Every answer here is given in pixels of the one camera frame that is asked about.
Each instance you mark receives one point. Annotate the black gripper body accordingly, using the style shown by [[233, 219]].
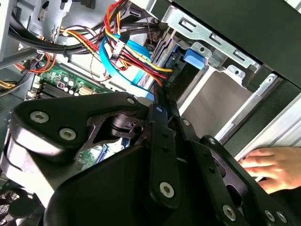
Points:
[[105, 193]]

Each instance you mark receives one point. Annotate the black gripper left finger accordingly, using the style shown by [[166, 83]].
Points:
[[58, 113]]

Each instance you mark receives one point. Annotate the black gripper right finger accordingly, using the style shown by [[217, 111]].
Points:
[[202, 150]]

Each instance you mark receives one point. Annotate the hard disk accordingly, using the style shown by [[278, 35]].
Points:
[[195, 57]]

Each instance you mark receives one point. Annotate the person bare hand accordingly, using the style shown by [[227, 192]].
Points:
[[282, 167]]

